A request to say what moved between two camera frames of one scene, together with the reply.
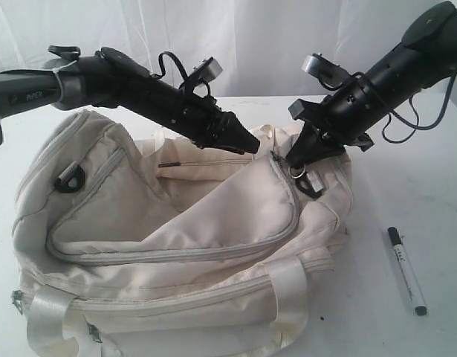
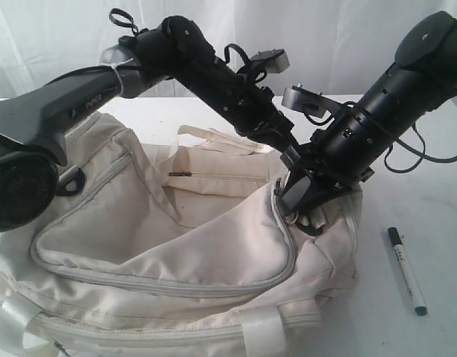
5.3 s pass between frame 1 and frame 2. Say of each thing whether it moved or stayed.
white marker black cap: stayed
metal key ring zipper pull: moved
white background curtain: stayed
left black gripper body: moved
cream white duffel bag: moved
